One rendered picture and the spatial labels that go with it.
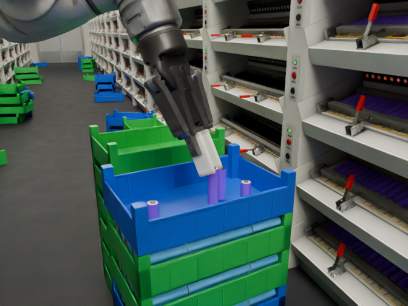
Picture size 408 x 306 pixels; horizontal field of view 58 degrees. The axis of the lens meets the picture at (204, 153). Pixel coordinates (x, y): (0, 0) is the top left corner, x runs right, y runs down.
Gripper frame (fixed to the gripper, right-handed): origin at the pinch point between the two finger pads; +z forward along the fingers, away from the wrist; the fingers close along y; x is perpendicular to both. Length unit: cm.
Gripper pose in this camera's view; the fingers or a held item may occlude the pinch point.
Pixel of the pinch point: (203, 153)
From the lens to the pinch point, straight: 60.5
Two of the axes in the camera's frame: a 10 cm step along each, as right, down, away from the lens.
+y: -5.2, 2.7, -8.1
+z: 3.6, 9.3, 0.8
